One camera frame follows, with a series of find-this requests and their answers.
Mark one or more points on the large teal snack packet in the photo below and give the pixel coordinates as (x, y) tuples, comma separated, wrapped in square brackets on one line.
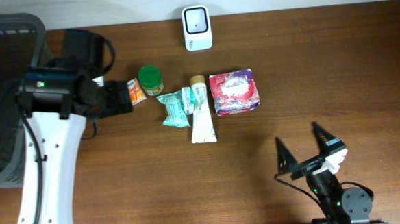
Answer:
[(176, 116)]

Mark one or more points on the white barcode scanner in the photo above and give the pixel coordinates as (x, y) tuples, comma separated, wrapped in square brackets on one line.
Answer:
[(197, 28)]

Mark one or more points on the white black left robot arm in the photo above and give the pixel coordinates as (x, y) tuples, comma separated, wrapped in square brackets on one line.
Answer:
[(55, 102)]

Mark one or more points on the grey plastic mesh basket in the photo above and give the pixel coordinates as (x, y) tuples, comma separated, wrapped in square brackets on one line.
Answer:
[(22, 38)]

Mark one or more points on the small teal white packet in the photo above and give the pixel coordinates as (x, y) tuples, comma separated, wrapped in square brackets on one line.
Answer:
[(188, 100)]

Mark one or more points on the green lid jar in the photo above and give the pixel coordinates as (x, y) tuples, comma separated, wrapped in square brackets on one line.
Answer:
[(150, 79)]

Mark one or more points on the red purple tissue pack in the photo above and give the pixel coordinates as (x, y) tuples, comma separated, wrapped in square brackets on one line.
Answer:
[(234, 92)]

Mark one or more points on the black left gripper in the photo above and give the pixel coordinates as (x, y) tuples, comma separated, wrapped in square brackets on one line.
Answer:
[(122, 103)]

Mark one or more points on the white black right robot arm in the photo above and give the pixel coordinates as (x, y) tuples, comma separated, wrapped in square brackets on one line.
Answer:
[(340, 202)]

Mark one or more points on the orange Kleenex tissue pack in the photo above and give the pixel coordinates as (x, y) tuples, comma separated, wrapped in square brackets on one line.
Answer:
[(136, 93)]

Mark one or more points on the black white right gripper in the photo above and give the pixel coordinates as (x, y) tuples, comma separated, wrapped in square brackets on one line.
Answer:
[(290, 161)]

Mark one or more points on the white tube with tan cap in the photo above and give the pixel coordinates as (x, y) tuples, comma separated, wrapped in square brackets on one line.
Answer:
[(202, 129)]

